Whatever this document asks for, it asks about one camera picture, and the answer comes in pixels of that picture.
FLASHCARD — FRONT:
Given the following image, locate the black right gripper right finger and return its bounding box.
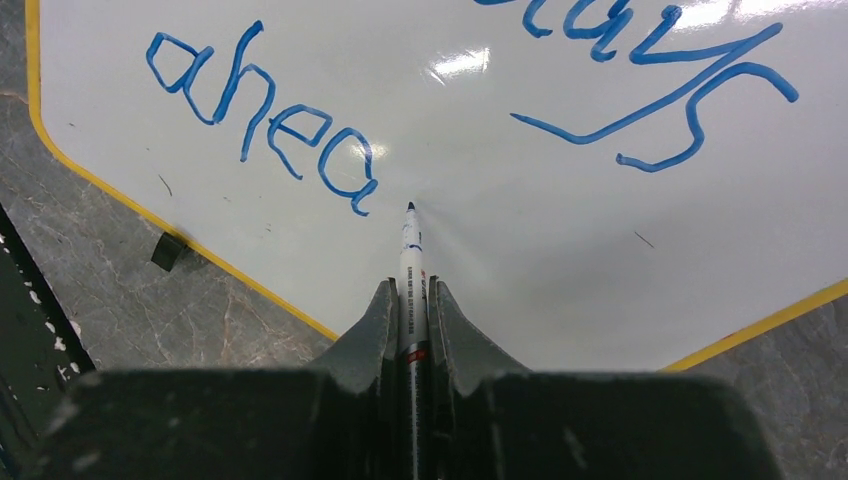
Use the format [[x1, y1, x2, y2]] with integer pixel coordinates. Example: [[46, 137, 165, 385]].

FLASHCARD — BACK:
[[428, 277, 781, 479]]

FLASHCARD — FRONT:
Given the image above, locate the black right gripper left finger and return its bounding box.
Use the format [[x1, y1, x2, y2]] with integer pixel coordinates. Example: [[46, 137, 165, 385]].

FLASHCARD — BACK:
[[29, 280, 399, 479]]

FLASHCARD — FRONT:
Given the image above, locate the yellow framed whiteboard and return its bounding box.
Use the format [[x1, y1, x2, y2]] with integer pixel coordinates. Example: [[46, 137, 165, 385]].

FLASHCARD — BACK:
[[25, 1, 847, 370]]

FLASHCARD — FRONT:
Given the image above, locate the blue whiteboard marker pen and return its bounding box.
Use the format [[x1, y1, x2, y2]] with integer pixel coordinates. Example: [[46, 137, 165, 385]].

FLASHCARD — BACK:
[[397, 202, 432, 479]]

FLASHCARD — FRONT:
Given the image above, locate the metal whiteboard stand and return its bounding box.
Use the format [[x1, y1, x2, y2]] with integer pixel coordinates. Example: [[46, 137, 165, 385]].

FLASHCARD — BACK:
[[150, 232, 188, 272]]

